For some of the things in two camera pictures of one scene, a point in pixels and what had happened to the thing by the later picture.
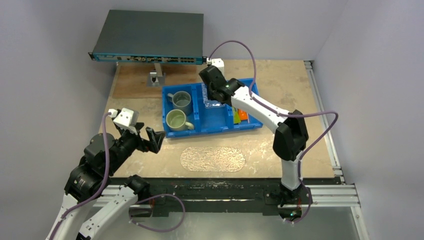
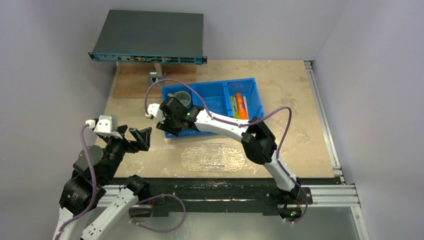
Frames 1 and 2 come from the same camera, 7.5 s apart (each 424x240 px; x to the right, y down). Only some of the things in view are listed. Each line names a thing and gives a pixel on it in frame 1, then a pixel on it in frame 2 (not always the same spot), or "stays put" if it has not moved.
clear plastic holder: (209, 103) → (213, 154)
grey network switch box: (150, 37) stays put
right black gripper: (210, 78) → (168, 122)
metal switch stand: (157, 78) stays put
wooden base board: (131, 80) stays put
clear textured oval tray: (212, 159) stays put
